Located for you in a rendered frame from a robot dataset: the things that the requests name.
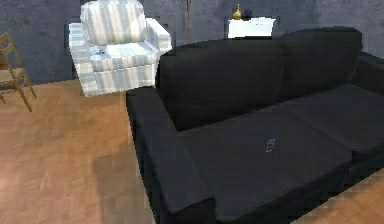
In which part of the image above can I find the black sofa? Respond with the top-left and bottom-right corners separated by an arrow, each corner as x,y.
125,26 -> 384,224

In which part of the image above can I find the thin wooden pole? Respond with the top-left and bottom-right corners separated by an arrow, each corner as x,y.
185,0 -> 193,42

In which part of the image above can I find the white striped armchair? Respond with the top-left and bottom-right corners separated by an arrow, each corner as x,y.
68,0 -> 173,98

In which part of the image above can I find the white side table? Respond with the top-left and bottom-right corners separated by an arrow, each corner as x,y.
227,16 -> 277,40

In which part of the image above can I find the golden vase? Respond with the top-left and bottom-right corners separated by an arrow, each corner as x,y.
232,3 -> 243,21

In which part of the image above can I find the wooden chair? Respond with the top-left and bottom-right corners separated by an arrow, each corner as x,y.
0,31 -> 38,113

